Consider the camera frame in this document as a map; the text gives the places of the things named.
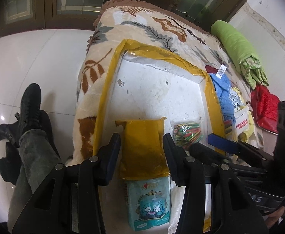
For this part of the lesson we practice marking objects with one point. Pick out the black boot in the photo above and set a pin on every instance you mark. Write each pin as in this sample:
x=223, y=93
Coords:
x=30, y=117

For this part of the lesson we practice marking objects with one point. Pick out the white foam tray yellow tape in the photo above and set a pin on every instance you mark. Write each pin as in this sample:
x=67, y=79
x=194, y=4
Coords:
x=148, y=83

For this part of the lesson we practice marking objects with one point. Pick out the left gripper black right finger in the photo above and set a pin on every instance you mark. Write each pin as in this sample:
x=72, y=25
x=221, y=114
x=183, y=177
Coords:
x=208, y=175

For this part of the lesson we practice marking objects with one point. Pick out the bag of colourful sticks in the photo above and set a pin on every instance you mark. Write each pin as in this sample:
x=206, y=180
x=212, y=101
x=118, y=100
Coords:
x=186, y=134

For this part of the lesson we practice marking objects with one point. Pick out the yellow microfiber cloth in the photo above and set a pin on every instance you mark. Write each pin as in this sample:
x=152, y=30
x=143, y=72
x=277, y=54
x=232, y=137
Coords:
x=238, y=102

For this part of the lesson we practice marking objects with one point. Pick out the white sachet red text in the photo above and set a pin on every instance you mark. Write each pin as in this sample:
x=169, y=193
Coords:
x=241, y=120

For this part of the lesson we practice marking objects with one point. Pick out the red small packet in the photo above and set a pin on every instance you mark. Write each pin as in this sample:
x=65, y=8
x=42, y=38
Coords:
x=210, y=69

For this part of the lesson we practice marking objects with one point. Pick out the leaf-patterned beige blanket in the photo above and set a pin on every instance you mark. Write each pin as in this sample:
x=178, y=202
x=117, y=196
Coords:
x=124, y=25

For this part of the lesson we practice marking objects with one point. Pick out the blue microfiber cloth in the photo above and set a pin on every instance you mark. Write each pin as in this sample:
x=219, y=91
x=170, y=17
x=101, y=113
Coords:
x=222, y=87

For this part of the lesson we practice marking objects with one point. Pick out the cartoon tissue pack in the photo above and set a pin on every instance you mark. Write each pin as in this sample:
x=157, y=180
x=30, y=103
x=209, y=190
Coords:
x=148, y=203

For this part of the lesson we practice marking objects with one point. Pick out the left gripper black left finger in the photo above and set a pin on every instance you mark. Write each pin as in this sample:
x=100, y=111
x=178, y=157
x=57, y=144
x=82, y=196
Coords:
x=49, y=210

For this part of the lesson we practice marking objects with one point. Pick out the yellow foil sachet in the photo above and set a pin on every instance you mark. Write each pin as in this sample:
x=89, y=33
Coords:
x=143, y=157

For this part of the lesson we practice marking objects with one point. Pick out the green folded quilt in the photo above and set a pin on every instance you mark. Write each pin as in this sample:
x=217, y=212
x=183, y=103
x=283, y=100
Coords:
x=241, y=52

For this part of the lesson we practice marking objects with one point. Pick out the operator leg grey jeans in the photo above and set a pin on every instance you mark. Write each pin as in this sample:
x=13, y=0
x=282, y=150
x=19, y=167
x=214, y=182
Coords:
x=38, y=159

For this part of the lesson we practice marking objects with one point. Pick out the operator right hand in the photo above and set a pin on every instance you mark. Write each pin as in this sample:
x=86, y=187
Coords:
x=274, y=217

